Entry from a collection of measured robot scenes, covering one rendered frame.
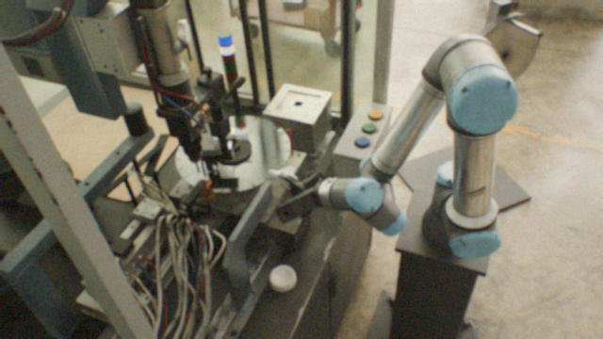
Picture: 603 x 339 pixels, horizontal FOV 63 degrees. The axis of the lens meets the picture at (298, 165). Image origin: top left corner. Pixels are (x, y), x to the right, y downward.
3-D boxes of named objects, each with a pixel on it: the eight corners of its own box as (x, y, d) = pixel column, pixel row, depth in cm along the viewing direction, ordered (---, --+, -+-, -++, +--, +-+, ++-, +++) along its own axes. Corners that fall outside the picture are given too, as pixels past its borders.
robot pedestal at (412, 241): (479, 321, 200) (527, 196, 149) (463, 418, 174) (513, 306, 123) (383, 291, 213) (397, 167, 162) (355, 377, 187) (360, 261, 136)
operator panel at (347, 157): (360, 134, 175) (361, 100, 165) (390, 140, 172) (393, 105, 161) (333, 187, 157) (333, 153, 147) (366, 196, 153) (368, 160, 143)
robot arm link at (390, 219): (404, 195, 124) (377, 173, 119) (412, 230, 116) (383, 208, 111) (380, 210, 128) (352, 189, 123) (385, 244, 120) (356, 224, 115)
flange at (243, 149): (256, 157, 139) (255, 151, 137) (218, 168, 137) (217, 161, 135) (247, 135, 147) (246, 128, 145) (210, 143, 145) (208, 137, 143)
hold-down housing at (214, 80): (221, 126, 131) (206, 59, 117) (235, 131, 129) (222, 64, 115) (207, 137, 127) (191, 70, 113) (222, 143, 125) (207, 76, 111)
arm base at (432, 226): (478, 215, 145) (485, 191, 138) (470, 254, 135) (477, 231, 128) (427, 202, 150) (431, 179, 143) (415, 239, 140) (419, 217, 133)
